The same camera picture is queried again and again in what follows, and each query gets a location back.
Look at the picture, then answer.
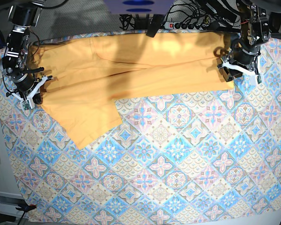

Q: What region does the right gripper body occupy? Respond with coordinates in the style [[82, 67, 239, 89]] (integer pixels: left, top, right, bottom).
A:
[[6, 74, 53, 102]]

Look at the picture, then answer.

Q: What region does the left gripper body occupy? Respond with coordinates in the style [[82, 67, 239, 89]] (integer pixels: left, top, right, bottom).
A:
[[217, 45, 260, 75]]

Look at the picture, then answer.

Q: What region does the yellow T-shirt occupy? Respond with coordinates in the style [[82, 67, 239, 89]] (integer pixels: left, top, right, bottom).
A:
[[28, 32, 234, 149]]

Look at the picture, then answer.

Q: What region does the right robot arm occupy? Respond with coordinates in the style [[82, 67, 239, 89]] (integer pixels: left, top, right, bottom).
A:
[[0, 0, 52, 105]]

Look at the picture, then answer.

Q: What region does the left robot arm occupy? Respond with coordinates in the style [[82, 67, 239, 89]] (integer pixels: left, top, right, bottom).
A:
[[218, 0, 269, 85]]

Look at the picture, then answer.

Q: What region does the white power strip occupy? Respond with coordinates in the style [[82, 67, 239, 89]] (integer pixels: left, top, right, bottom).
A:
[[164, 22, 181, 30]]

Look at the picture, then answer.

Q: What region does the patterned blue pink tablecloth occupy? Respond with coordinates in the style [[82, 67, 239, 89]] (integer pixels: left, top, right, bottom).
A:
[[0, 39, 281, 225]]

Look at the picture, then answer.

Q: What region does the red black clamp lower left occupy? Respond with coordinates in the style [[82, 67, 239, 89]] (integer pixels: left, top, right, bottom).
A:
[[16, 204, 37, 213]]

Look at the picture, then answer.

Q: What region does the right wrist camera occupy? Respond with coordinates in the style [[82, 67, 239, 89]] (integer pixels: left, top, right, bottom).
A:
[[21, 98, 35, 111]]

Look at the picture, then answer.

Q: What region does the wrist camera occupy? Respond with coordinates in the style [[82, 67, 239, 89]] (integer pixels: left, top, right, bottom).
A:
[[21, 98, 35, 111], [256, 74, 264, 85]]

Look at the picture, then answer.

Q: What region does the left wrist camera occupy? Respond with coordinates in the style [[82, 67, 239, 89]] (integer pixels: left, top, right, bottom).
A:
[[256, 74, 264, 85]]

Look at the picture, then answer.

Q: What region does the black camera post clamp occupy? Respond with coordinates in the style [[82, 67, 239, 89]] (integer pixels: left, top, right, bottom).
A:
[[146, 14, 164, 38]]

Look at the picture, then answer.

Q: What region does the black cable bundle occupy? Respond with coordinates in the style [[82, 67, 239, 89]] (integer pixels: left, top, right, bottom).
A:
[[118, 14, 136, 30]]

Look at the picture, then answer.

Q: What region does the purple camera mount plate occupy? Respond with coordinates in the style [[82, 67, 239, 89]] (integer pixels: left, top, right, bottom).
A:
[[104, 0, 174, 15]]

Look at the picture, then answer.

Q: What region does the white rail bracket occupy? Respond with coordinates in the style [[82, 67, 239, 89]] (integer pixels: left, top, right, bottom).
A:
[[0, 191, 26, 218]]

